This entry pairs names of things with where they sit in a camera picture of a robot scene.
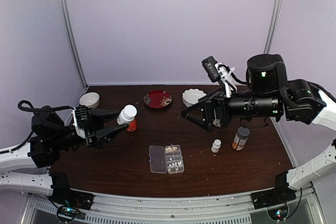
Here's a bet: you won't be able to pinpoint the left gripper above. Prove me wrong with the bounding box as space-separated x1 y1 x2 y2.
51 105 128 151

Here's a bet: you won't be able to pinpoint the small white pill bottle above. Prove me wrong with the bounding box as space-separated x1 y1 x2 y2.
117 104 138 125
211 139 222 153

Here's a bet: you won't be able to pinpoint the orange pill bottle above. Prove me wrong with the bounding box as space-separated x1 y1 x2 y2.
127 119 138 132

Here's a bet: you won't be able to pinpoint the amber bottle grey cap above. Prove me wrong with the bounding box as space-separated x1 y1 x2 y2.
232 126 250 151

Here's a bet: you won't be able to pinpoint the clear plastic pill organizer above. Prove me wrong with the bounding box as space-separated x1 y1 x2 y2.
149 144 185 174

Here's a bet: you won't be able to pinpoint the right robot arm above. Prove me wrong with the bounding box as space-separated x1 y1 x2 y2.
181 54 335 131

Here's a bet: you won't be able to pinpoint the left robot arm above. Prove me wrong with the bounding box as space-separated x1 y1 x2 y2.
1 103 130 205

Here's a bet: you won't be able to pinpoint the small pills in organizer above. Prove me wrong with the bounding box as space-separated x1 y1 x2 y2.
167 163 184 174

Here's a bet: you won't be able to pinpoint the white round pills in organizer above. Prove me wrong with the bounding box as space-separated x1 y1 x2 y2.
167 157 182 163

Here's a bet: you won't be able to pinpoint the white floral mug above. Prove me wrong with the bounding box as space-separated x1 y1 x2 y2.
213 119 222 127

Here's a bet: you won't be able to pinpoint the white scalloped bowl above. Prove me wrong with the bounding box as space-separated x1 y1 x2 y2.
182 89 206 108

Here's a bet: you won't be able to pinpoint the white ceramic bowl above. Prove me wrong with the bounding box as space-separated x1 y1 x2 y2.
79 92 100 108

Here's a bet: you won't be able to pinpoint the red floral plate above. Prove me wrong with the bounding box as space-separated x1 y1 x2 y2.
143 90 172 109

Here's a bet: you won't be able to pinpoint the left round circuit board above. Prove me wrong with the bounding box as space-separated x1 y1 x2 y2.
56 206 80 222

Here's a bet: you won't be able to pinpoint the round circuit board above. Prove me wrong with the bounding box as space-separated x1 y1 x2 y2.
267 206 289 221
56 206 80 222

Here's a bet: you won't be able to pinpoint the right round circuit board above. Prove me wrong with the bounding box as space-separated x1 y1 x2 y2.
267 206 289 221

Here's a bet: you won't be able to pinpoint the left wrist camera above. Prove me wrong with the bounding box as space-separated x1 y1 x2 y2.
71 106 88 139

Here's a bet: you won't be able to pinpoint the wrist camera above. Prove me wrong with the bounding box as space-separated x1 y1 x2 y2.
202 56 237 98
71 106 88 139

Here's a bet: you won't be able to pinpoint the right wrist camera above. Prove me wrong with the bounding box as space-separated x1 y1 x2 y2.
202 56 237 98

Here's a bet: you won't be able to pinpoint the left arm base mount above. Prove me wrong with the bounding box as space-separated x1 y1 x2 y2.
48 173 94 210

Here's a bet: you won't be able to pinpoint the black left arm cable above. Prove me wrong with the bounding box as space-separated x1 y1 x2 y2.
0 100 77 154

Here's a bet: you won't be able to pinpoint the front aluminium rail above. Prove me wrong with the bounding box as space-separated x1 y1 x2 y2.
21 186 325 223

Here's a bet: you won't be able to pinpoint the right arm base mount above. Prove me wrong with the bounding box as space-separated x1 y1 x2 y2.
251 171 296 209

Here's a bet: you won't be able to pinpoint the right aluminium frame post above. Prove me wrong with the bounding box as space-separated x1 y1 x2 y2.
264 0 283 54

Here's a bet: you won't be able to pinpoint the aluminium frame post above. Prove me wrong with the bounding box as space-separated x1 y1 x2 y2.
264 0 283 54
59 0 88 89

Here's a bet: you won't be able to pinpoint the left aluminium frame post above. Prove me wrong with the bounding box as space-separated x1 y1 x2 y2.
59 0 88 89

